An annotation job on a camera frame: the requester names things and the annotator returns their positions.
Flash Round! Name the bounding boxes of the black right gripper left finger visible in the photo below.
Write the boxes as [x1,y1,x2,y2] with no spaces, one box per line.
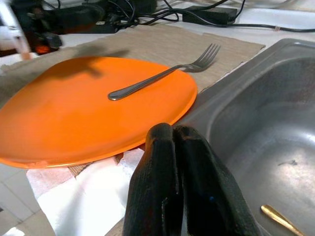
[122,122,185,236]

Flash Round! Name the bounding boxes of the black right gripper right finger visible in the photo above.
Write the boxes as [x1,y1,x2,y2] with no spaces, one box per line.
[173,124,263,236]

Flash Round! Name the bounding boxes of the golden spoon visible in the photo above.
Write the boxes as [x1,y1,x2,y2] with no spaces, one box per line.
[260,204,306,236]

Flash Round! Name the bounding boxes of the orange plate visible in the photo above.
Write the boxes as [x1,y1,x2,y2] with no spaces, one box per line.
[0,56,198,170]

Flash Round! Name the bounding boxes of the silver fork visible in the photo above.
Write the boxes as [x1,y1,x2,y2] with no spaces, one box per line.
[107,43,221,101]

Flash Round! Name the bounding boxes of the white paper towel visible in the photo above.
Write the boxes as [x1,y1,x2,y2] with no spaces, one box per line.
[26,147,148,236]

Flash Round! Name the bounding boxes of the stainless steel sink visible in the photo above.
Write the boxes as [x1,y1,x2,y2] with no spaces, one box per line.
[177,38,315,236]

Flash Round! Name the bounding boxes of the beige woven mat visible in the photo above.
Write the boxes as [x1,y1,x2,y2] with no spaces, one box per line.
[0,23,266,104]

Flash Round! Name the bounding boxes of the black power adapter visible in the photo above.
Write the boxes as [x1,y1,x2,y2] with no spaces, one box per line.
[182,6,238,25]

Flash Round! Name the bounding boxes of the black battery charger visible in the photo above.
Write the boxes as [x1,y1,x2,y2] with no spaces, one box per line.
[22,4,119,35]

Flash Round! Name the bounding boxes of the black wall cable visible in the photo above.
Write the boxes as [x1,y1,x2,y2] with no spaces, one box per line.
[162,0,229,15]

